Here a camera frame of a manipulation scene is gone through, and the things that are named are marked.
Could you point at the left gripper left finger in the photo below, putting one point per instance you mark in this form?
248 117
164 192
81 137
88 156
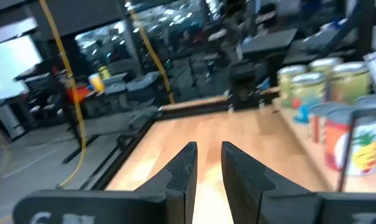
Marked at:
183 183

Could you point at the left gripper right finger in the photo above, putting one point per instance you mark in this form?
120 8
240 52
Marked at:
243 189

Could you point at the diced tomatoes can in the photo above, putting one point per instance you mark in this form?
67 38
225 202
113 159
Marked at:
316 127

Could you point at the yellow and red label can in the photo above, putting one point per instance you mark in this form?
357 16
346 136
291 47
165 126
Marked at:
333 149

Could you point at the tall can floral label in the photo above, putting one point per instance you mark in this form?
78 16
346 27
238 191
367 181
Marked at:
284 87

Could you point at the tall can blue label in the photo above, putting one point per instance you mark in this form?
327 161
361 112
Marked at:
309 93

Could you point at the tall can green label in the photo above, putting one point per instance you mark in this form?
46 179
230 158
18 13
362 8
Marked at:
347 84

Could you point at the tall can pale label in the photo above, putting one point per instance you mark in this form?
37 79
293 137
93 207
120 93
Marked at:
326 63

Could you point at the red bin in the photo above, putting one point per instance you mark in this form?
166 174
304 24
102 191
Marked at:
79 93

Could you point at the white wall panel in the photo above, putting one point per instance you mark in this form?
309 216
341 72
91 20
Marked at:
10 68

